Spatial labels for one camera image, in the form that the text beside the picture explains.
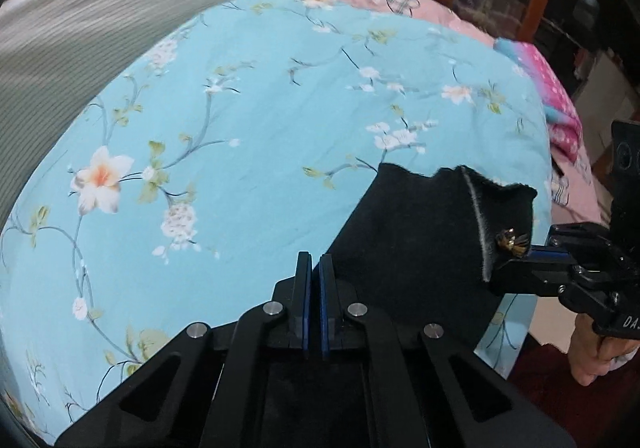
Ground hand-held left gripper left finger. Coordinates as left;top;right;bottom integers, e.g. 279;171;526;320
55;251;314;448

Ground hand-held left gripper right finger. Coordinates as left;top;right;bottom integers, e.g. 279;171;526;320
320;253;577;448

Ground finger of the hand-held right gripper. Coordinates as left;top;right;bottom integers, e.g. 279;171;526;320
529;223;612;263
487;259;581;300

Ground black pants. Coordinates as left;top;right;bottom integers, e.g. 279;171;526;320
260;161;539;448

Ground person's right hand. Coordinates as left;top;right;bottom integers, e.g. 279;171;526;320
567;313;640;387

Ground blue floral bed sheet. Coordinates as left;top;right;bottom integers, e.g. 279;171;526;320
0;0;554;445

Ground pink dotted cloth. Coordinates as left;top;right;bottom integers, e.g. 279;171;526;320
492;38;584;165

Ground white striped quilt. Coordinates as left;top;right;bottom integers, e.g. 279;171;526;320
0;0;297;225

